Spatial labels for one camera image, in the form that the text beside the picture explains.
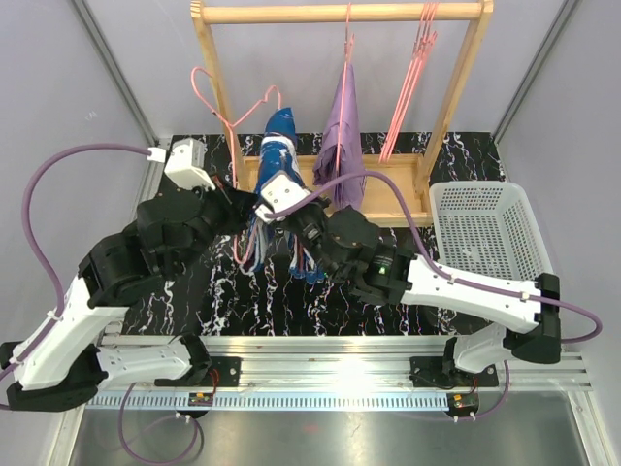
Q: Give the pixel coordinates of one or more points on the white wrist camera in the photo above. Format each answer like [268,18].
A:
[278,194]
[184,165]

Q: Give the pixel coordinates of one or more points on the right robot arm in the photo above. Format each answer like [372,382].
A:
[523,316]

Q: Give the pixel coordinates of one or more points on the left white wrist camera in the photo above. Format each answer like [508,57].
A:
[184,165]

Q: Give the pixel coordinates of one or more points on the white plastic basket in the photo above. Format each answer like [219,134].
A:
[487,233]

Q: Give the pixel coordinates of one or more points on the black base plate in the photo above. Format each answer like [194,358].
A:
[427,372]
[225,370]

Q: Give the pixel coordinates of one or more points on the pink wire hanger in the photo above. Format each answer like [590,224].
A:
[236,155]

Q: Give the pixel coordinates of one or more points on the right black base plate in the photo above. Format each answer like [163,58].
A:
[427,372]

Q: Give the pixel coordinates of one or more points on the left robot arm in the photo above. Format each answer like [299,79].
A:
[60,368]

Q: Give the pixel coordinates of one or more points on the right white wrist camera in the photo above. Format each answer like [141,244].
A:
[278,194]

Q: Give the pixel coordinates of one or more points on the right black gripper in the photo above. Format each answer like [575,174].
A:
[291,218]

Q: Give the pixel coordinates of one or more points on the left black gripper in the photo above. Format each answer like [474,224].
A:
[235,204]

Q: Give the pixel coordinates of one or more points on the blue patterned trousers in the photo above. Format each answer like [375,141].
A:
[277,153]

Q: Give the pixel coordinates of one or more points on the wooden clothes rack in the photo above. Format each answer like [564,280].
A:
[411,172]

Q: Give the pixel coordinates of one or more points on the purple trousers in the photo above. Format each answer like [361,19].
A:
[352,154]

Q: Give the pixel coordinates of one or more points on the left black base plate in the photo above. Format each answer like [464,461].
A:
[225,370]

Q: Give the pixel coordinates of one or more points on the aluminium mounting rail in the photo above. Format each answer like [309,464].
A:
[361,363]

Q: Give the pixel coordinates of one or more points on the white slotted cable duct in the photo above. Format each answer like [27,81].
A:
[267,401]

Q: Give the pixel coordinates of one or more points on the pink hanger holding purple trousers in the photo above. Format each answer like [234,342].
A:
[348,45]

